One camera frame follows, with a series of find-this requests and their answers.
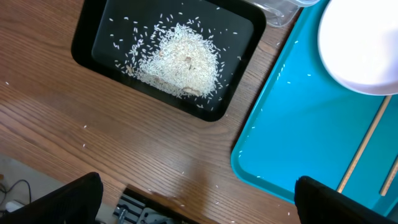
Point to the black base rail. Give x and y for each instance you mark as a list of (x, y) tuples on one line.
[(136, 208)]

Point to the black food waste tray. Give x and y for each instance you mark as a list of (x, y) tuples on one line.
[(113, 37)]

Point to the pile of white rice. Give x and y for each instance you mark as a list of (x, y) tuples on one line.
[(178, 59)]

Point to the teal serving tray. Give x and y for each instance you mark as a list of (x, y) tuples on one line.
[(306, 123)]

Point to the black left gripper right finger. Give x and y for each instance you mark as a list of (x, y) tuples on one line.
[(318, 204)]

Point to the clear plastic waste bin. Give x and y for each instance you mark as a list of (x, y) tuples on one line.
[(280, 12)]

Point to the large white plate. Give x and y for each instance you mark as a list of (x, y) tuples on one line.
[(357, 43)]

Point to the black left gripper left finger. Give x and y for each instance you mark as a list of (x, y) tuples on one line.
[(76, 203)]

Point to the wooden chopstick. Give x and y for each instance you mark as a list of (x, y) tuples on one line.
[(389, 179), (364, 143)]

